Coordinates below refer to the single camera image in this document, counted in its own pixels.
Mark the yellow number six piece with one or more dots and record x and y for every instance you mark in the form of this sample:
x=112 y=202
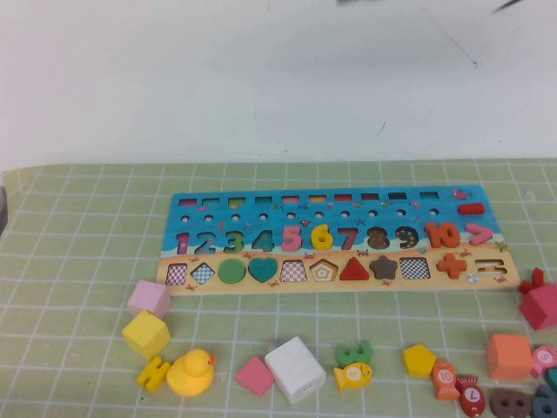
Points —
x=315 y=237

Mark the wooden number shape puzzle board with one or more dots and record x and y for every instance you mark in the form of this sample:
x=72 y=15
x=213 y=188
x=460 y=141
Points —
x=243 y=209

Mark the teal heart piece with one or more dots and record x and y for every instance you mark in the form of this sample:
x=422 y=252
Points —
x=262 y=268

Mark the green circle piece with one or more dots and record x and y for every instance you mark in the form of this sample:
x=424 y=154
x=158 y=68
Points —
x=231 y=271

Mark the red triangle piece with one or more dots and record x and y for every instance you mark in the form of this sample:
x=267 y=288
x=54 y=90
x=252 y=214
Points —
x=354 y=272

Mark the brown star piece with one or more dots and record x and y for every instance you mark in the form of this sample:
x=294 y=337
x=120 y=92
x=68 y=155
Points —
x=383 y=266

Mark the green number three piece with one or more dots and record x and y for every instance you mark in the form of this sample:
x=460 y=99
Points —
x=348 y=357

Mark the pink diamond piece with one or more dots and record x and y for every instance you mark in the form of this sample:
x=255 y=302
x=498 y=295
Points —
x=254 y=377

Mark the yellow fish piece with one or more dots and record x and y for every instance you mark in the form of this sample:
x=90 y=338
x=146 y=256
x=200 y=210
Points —
x=350 y=376

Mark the orange plus sign piece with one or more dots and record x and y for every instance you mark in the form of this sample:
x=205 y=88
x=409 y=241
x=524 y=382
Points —
x=451 y=265

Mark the red minus sign piece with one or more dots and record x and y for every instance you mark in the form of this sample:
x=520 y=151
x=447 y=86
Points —
x=471 y=208

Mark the yellow pentagon piece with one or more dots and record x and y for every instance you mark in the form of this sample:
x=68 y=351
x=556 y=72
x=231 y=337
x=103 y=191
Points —
x=418 y=361

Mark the yellow H-shaped piece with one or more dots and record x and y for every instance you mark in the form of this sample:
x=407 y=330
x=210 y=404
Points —
x=152 y=374

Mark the pink greater-than sign piece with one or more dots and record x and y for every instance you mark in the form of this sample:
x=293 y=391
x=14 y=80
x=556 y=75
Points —
x=486 y=234

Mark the orange fish piece number ten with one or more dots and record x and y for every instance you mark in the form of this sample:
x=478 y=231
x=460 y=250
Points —
x=446 y=379

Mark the red Y-shaped piece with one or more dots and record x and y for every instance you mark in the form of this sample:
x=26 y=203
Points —
x=537 y=276

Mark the red fish piece number seven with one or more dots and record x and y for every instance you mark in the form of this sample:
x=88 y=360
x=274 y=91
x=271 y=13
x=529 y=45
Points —
x=472 y=396

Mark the brown number eight piece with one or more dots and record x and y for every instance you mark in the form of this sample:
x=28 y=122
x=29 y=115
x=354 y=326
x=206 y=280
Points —
x=496 y=411

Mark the pink fish piece number five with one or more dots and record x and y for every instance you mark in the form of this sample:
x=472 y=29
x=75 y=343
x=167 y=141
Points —
x=544 y=359

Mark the small teal piece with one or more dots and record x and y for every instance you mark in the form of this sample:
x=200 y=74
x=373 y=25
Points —
x=552 y=377

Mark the teal number piece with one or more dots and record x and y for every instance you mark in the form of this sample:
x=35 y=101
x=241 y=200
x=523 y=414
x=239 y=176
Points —
x=540 y=409

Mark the white charger block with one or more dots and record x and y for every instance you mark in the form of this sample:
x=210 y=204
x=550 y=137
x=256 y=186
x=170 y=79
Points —
x=293 y=366

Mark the pink wooden cube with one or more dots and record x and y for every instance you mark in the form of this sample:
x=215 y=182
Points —
x=148 y=298

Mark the yellow wooden cube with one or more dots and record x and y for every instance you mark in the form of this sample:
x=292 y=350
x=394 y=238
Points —
x=145 y=335

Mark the yellow rubber duck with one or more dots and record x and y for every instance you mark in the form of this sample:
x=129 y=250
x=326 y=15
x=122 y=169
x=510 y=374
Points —
x=189 y=374

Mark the green checkered tablecloth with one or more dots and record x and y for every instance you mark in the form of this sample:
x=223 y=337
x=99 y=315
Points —
x=65 y=261

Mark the orange foam cube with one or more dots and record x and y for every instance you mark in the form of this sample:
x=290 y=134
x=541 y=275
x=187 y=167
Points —
x=509 y=357

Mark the red foam cube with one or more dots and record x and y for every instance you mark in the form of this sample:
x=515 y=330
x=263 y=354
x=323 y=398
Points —
x=541 y=307

